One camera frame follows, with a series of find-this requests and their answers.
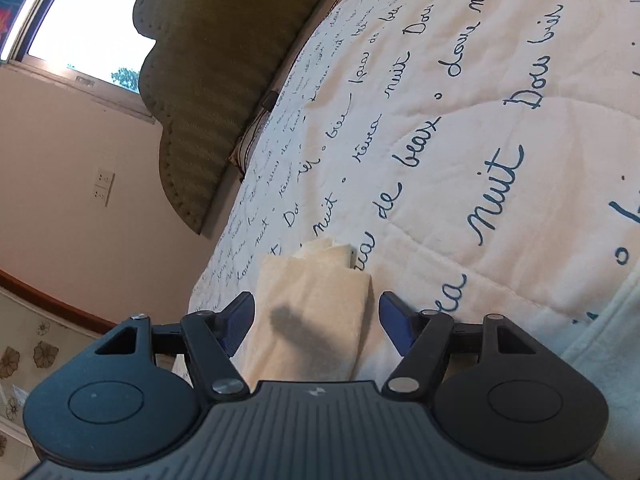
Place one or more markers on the white script-printed quilt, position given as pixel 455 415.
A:
pixel 500 120

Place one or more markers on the cream towel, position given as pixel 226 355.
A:
pixel 325 295

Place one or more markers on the white wall socket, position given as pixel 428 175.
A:
pixel 104 187

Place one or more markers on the colourful patterned curtain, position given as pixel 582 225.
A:
pixel 11 5

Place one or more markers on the window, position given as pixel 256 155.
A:
pixel 85 25

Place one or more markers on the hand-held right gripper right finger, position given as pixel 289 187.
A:
pixel 396 319

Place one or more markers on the olive upholstered headboard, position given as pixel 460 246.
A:
pixel 210 60

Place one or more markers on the striped pillow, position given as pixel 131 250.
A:
pixel 247 149

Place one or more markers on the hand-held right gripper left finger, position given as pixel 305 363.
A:
pixel 239 316

